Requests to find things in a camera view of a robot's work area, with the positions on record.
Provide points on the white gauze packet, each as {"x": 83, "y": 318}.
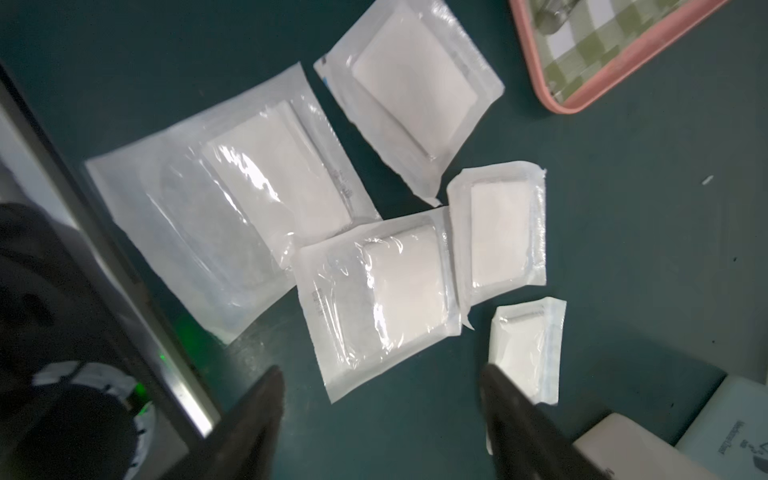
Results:
{"x": 498, "y": 219}
{"x": 219, "y": 203}
{"x": 525, "y": 344}
{"x": 412, "y": 81}
{"x": 376, "y": 295}

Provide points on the blue orange first aid kit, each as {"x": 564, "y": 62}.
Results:
{"x": 729, "y": 436}

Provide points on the white peach first aid kit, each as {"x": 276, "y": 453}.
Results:
{"x": 623, "y": 449}

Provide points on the pink tray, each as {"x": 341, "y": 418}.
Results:
{"x": 639, "y": 52}

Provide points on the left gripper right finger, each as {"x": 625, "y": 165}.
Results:
{"x": 524, "y": 442}

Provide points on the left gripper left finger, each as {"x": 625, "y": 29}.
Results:
{"x": 243, "y": 444}

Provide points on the green checkered cloth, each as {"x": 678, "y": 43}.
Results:
{"x": 596, "y": 32}

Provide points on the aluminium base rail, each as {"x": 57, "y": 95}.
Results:
{"x": 31, "y": 175}

